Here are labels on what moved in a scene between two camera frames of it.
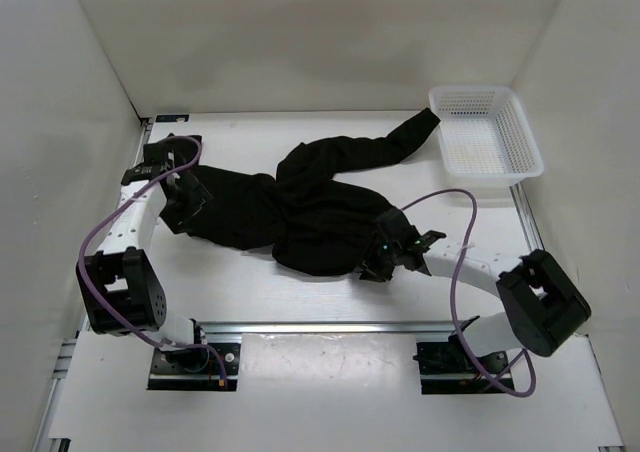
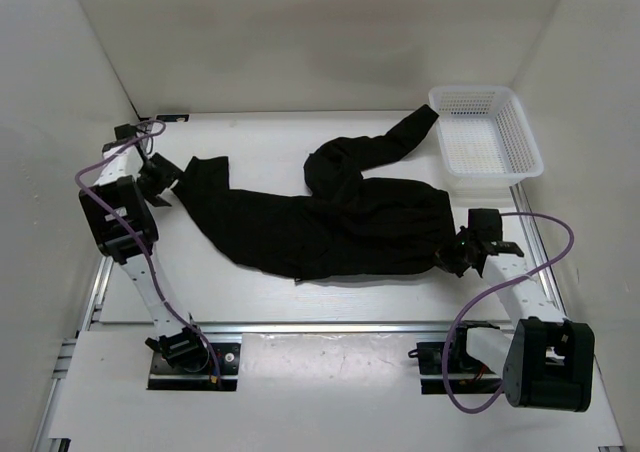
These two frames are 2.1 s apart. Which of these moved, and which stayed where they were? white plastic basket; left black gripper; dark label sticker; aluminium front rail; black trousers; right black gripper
Moved: left black gripper; right black gripper; black trousers
Stayed: dark label sticker; white plastic basket; aluminium front rail
